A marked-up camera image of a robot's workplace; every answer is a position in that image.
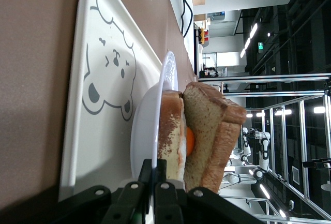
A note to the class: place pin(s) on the yellow red signal box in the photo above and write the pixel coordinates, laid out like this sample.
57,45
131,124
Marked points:
202,35

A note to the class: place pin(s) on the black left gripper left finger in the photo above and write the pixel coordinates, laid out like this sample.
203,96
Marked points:
121,203

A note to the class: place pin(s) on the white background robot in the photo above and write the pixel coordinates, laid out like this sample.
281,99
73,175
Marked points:
264,151

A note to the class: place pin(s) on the plain brown bread slice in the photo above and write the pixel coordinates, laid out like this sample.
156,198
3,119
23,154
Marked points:
207,131

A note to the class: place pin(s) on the aluminium frame structure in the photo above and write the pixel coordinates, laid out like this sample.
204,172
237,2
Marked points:
284,77

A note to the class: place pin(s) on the green exit sign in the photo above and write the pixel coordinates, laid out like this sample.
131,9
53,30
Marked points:
260,47

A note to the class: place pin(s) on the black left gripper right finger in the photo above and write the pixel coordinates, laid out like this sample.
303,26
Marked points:
168,203

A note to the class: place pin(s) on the fried egg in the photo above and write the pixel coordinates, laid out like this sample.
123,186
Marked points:
190,141

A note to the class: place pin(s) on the cream tray with bear print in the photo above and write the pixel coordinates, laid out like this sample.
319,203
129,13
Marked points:
103,136

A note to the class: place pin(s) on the round white plate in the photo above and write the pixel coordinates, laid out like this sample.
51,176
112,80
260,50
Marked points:
144,131

